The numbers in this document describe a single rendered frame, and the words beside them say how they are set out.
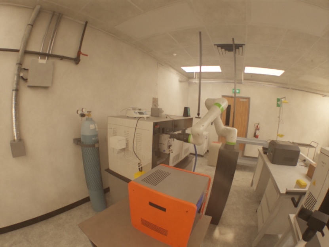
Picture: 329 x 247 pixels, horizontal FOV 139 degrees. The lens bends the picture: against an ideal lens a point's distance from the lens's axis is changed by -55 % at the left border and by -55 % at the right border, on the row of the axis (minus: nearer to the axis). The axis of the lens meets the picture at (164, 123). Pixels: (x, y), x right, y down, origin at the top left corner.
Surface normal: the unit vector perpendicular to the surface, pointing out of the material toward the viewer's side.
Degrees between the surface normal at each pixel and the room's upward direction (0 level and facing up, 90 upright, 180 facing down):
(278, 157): 90
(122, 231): 0
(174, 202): 90
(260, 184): 90
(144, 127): 90
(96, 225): 0
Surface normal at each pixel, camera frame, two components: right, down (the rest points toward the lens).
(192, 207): -0.50, 0.07
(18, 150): 0.87, 0.11
